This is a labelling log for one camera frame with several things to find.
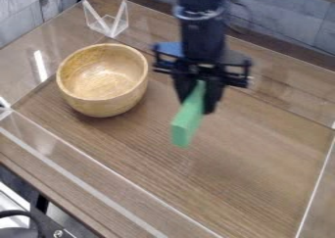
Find wooden bowl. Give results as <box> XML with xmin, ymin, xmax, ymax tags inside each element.
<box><xmin>56</xmin><ymin>43</ymin><xmax>150</xmax><ymax>118</ymax></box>

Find green rectangular block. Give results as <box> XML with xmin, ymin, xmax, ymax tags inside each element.
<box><xmin>170</xmin><ymin>81</ymin><xmax>206</xmax><ymax>148</ymax></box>

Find clear acrylic front wall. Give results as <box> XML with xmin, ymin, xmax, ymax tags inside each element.
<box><xmin>0</xmin><ymin>108</ymin><xmax>225</xmax><ymax>238</ymax></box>

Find clear acrylic corner bracket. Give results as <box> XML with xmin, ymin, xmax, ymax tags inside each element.
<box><xmin>83</xmin><ymin>0</ymin><xmax>128</xmax><ymax>38</ymax></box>

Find black cable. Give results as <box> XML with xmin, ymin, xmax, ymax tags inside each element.
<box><xmin>0</xmin><ymin>210</ymin><xmax>43</xmax><ymax>238</ymax></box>

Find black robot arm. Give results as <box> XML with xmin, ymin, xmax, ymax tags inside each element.
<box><xmin>152</xmin><ymin>0</ymin><xmax>253</xmax><ymax>115</ymax></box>

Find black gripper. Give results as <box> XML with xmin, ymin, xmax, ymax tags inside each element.
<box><xmin>152</xmin><ymin>17</ymin><xmax>253</xmax><ymax>115</ymax></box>

